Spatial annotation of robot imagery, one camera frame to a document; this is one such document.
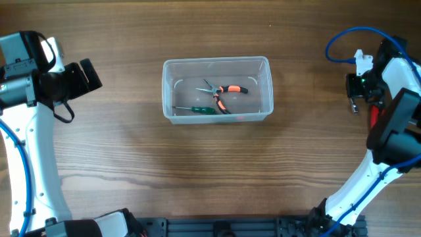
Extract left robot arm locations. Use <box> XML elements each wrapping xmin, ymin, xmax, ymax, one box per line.
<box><xmin>1</xmin><ymin>31</ymin><xmax>147</xmax><ymax>236</ymax></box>

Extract red handle cutters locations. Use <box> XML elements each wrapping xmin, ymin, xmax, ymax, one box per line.
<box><xmin>370</xmin><ymin>105</ymin><xmax>385</xmax><ymax>128</ymax></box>

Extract silver metal wrench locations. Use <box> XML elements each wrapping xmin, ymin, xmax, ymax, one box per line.
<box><xmin>349</xmin><ymin>97</ymin><xmax>359</xmax><ymax>115</ymax></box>

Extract clear plastic container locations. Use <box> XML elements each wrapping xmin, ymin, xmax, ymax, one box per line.
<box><xmin>162</xmin><ymin>56</ymin><xmax>274</xmax><ymax>124</ymax></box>

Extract orange black needle-nose pliers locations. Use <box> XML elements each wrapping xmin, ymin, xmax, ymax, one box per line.
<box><xmin>198</xmin><ymin>79</ymin><xmax>249</xmax><ymax>115</ymax></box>

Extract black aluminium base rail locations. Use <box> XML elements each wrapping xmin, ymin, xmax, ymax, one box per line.
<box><xmin>138</xmin><ymin>216</ymin><xmax>368</xmax><ymax>237</ymax></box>

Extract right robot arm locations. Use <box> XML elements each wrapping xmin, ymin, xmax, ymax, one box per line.
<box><xmin>305</xmin><ymin>36</ymin><xmax>420</xmax><ymax>236</ymax></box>

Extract left blue cable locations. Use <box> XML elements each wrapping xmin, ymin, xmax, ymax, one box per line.
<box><xmin>0</xmin><ymin>121</ymin><xmax>34</xmax><ymax>237</ymax></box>

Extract green handle screwdriver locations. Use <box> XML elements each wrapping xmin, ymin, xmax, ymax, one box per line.
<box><xmin>173</xmin><ymin>106</ymin><xmax>216</xmax><ymax>115</ymax></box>

